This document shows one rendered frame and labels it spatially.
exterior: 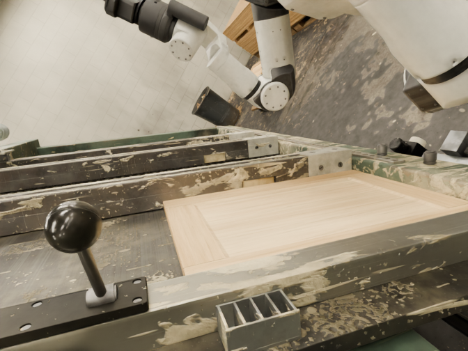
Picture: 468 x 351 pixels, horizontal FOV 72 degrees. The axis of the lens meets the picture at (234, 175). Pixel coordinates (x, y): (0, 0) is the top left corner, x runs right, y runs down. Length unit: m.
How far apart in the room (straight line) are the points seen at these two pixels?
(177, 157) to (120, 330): 0.89
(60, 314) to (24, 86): 5.82
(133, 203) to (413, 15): 0.58
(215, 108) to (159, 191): 4.41
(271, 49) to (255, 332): 0.70
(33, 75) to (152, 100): 1.84
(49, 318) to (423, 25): 0.42
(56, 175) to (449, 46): 1.08
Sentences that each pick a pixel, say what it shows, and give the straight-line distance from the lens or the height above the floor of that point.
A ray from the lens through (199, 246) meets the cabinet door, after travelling 0.48.
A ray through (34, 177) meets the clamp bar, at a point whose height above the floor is 1.59.
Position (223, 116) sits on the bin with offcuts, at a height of 0.23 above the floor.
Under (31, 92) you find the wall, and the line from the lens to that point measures 6.07.
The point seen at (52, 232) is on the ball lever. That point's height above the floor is 1.43.
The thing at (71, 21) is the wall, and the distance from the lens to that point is 6.34.
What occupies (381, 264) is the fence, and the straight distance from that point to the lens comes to 0.41.
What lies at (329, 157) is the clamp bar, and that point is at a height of 0.97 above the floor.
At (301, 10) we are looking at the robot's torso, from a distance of 0.76.
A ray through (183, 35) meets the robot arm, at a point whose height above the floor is 1.41.
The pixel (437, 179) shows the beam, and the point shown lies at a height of 0.91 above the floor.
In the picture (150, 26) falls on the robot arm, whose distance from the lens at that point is 0.88.
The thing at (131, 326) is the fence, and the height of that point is 1.34.
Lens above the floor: 1.43
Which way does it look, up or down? 20 degrees down
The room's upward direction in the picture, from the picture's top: 61 degrees counter-clockwise
